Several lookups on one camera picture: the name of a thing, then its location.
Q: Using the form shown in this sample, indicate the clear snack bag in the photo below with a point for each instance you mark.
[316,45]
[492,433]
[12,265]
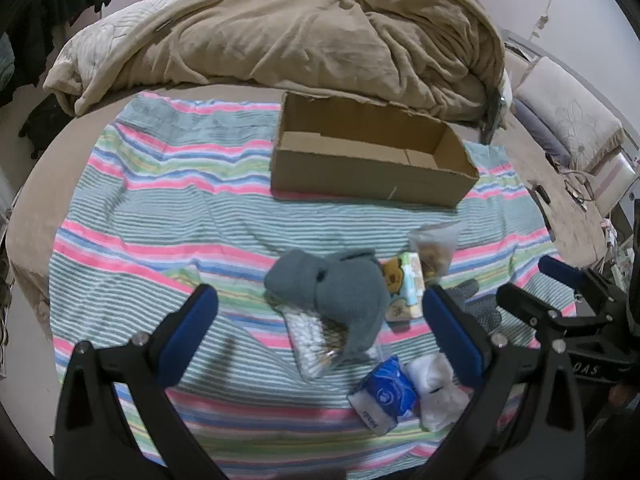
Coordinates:
[435,252]

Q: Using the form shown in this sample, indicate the striped towel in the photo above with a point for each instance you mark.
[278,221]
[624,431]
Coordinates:
[175,220]

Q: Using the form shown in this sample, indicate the blue tissue pack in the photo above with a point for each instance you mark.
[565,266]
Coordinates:
[385,390]

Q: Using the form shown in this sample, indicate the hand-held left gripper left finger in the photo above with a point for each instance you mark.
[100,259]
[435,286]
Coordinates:
[192,330]

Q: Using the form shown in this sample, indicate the beige fleece blanket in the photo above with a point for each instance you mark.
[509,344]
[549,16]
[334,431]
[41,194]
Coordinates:
[300,35]

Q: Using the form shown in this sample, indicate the white floral pillow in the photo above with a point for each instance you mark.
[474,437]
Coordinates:
[570,105]

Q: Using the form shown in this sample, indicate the grey blue pillow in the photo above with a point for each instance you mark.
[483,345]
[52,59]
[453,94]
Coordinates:
[537,130]

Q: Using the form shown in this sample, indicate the white socks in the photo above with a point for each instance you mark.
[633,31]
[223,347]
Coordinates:
[440,400]

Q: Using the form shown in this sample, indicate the black bag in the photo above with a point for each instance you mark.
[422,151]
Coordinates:
[45,120]

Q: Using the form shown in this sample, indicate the bear print tissue pack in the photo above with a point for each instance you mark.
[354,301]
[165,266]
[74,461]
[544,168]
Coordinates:
[400,280]

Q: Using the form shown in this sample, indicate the black hanging clothes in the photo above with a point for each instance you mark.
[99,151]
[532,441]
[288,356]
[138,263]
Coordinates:
[40,10]

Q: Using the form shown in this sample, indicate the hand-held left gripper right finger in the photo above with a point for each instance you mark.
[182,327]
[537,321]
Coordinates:
[452,335]

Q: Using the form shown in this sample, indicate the grey dotted socks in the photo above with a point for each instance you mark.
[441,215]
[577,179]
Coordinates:
[482,310]

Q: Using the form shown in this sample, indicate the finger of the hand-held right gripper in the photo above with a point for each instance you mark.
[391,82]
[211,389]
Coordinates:
[520,302]
[560,270]

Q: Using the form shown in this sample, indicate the cardboard box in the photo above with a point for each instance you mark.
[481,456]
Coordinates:
[350,180]

